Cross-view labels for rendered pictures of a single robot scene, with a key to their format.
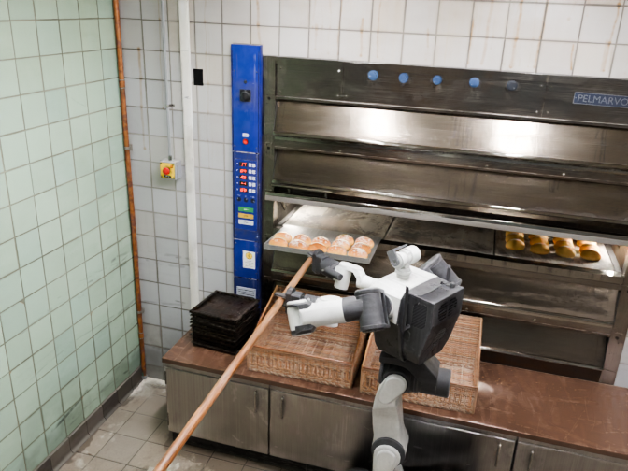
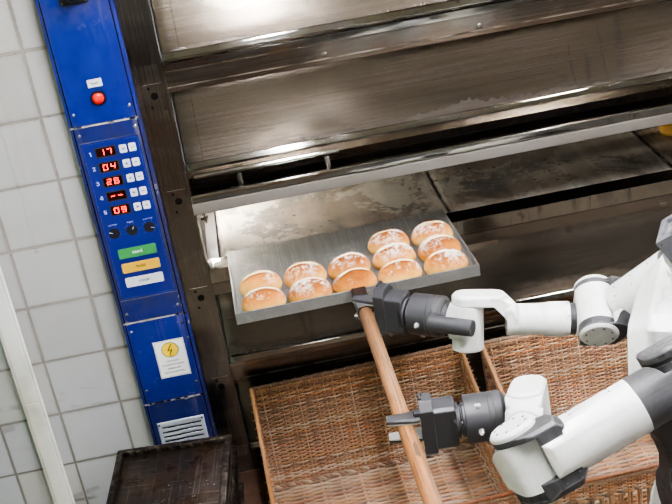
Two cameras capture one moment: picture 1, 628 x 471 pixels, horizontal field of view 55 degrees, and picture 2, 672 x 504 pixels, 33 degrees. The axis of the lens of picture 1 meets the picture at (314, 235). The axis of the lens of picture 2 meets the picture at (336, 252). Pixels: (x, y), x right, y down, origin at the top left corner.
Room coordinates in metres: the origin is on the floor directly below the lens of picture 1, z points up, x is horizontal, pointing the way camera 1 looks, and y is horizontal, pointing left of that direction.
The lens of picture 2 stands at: (0.72, 0.75, 2.40)
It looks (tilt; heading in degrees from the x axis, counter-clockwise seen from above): 26 degrees down; 341
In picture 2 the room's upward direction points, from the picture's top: 10 degrees counter-clockwise
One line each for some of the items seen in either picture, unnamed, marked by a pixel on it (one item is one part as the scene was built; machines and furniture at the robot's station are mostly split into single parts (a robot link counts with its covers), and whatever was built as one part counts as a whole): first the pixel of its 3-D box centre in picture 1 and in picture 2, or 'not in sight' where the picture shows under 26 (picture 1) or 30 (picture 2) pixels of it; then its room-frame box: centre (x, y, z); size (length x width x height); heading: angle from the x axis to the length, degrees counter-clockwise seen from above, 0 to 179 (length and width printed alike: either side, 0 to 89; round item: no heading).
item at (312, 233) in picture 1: (324, 240); (346, 258); (2.98, -0.06, 1.19); 0.55 x 0.36 x 0.03; 75
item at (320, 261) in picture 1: (323, 264); (405, 313); (2.66, -0.05, 1.19); 0.12 x 0.10 x 0.13; 40
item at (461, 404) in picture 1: (422, 353); (619, 412); (2.67, -0.58, 0.72); 0.56 x 0.49 x 0.28; 76
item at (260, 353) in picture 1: (311, 333); (380, 461); (2.83, -0.01, 0.72); 0.56 x 0.49 x 0.28; 76
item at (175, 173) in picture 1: (170, 169); not in sight; (3.29, 0.82, 1.46); 0.10 x 0.07 x 0.10; 74
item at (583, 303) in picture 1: (433, 278); (572, 256); (2.93, -0.64, 1.02); 1.79 x 0.11 x 0.19; 74
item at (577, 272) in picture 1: (436, 252); (566, 202); (2.95, -0.65, 1.16); 1.80 x 0.06 x 0.04; 74
